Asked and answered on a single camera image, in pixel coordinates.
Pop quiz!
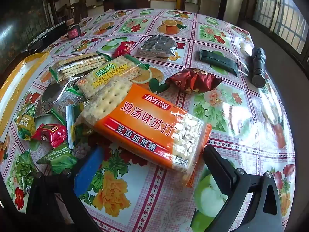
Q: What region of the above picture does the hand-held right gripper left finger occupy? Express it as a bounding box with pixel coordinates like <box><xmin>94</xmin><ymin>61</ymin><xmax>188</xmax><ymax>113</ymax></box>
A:
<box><xmin>25</xmin><ymin>146</ymin><xmax>105</xmax><ymax>232</ymax></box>

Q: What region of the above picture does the small green candy packet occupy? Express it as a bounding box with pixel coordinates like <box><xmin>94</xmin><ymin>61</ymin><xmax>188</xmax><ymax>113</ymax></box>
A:
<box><xmin>15</xmin><ymin>150</ymin><xmax>38</xmax><ymax>194</ymax></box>
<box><xmin>36</xmin><ymin>147</ymin><xmax>78</xmax><ymax>175</ymax></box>
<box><xmin>14</xmin><ymin>112</ymin><xmax>37</xmax><ymax>141</ymax></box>

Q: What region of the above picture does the yellow bag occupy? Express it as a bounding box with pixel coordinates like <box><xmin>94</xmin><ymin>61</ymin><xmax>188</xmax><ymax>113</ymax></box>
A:
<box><xmin>0</xmin><ymin>51</ymin><xmax>51</xmax><ymax>143</ymax></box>

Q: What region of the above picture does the small red candy packet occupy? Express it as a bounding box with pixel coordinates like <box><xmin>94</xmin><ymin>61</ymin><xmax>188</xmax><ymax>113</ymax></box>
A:
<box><xmin>31</xmin><ymin>123</ymin><xmax>68</xmax><ymax>148</ymax></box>

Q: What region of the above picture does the black flashlight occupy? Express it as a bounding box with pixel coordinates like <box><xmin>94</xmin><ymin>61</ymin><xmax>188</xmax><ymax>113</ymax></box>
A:
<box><xmin>251</xmin><ymin>46</ymin><xmax>270</xmax><ymax>88</ymax></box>

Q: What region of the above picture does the green white striped packet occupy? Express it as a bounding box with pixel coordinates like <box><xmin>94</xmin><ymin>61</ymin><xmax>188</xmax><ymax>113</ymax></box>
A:
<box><xmin>66</xmin><ymin>105</ymin><xmax>94</xmax><ymax>149</ymax></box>

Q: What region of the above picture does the dark red snack packet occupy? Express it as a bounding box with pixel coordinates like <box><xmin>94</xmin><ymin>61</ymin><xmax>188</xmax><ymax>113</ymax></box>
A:
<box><xmin>166</xmin><ymin>68</ymin><xmax>222</xmax><ymax>95</ymax></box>

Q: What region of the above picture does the floral fruit print tablecloth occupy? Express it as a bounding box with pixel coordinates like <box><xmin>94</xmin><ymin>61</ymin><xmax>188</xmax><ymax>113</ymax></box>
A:
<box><xmin>0</xmin><ymin>8</ymin><xmax>296</xmax><ymax>232</ymax></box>

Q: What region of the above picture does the silver foil snack packet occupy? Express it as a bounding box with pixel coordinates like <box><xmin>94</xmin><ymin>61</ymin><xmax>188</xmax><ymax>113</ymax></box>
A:
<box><xmin>137</xmin><ymin>35</ymin><xmax>180</xmax><ymax>58</ymax></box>

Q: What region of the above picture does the green label cracker packet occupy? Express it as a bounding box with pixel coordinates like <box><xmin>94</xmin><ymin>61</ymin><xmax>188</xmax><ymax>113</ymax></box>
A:
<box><xmin>75</xmin><ymin>54</ymin><xmax>151</xmax><ymax>99</ymax></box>

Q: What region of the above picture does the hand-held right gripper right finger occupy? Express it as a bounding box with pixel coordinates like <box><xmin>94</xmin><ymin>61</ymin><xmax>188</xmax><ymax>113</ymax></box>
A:
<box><xmin>203</xmin><ymin>146</ymin><xmax>283</xmax><ymax>232</ymax></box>

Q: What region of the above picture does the dark green snack packet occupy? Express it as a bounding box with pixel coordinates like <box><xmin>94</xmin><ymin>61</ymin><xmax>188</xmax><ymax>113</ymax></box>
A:
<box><xmin>199</xmin><ymin>49</ymin><xmax>239</xmax><ymax>78</ymax></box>

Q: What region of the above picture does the barred window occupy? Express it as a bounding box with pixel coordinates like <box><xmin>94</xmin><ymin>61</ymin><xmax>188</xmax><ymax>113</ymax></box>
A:
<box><xmin>252</xmin><ymin>0</ymin><xmax>309</xmax><ymax>56</ymax></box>

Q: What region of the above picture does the orange cracker packet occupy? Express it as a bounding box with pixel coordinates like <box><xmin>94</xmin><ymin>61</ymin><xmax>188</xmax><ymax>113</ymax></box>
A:
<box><xmin>81</xmin><ymin>76</ymin><xmax>212</xmax><ymax>188</ymax></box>

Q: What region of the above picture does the clear green-ended cracker packet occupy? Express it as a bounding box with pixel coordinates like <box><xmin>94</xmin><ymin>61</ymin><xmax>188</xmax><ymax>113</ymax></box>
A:
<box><xmin>49</xmin><ymin>52</ymin><xmax>113</xmax><ymax>83</ymax></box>

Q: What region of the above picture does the small pink black box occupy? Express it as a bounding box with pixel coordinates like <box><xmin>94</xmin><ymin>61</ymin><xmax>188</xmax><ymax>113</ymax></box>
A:
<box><xmin>66</xmin><ymin>20</ymin><xmax>81</xmax><ymax>40</ymax></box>

